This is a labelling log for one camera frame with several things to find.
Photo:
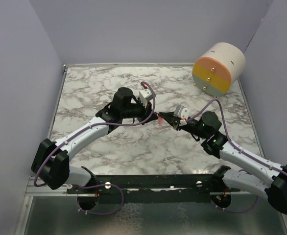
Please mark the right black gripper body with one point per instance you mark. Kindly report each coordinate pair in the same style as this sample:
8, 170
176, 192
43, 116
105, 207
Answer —
190, 129

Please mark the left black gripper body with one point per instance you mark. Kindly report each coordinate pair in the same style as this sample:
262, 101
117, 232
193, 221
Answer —
138, 111

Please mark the cylindrical pastel drawer box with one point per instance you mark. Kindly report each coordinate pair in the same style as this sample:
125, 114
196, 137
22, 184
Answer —
218, 68

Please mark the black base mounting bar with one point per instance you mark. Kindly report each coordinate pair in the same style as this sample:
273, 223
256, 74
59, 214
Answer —
113, 189

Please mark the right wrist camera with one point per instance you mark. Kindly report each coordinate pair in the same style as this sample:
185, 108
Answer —
181, 112

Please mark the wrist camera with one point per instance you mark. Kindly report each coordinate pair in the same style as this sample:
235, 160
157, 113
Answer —
145, 96
181, 112

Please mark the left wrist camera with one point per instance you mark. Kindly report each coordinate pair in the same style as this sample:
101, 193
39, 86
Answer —
145, 96

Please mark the aluminium table frame rail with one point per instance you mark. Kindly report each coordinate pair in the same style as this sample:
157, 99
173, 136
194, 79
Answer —
26, 206

